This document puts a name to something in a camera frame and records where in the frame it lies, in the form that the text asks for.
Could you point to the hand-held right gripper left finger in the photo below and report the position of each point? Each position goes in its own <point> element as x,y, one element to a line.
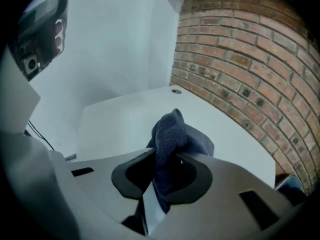
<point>100,184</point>

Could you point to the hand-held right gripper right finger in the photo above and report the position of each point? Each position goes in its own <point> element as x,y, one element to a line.
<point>225,184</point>

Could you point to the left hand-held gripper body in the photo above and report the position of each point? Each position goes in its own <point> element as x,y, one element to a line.
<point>37,34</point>

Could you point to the dark blue cloth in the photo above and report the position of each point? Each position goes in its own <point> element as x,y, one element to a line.
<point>172,134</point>

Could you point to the person's left hand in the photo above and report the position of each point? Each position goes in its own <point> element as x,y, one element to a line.
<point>58,36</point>

